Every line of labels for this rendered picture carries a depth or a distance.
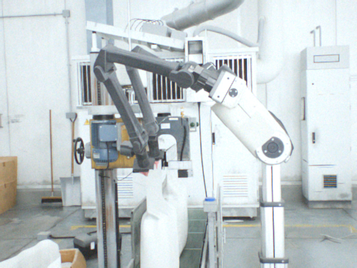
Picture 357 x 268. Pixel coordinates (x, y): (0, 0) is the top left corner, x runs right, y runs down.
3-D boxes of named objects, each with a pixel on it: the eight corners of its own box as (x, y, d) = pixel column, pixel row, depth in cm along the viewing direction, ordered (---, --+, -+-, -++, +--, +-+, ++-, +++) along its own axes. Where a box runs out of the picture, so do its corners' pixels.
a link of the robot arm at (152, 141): (156, 139, 239) (158, 133, 244) (144, 139, 240) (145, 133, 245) (158, 150, 243) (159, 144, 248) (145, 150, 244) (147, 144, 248)
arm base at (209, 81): (226, 73, 181) (211, 99, 182) (208, 63, 181) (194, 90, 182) (226, 70, 172) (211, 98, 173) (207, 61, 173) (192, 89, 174)
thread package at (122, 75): (138, 85, 254) (137, 55, 253) (109, 86, 256) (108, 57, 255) (143, 87, 270) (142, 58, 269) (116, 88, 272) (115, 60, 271)
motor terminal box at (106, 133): (118, 145, 253) (117, 125, 253) (100, 145, 250) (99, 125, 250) (115, 144, 261) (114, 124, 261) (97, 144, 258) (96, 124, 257)
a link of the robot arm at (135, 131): (100, 65, 185) (112, 55, 194) (90, 68, 188) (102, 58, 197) (142, 150, 203) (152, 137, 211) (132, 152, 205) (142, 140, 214)
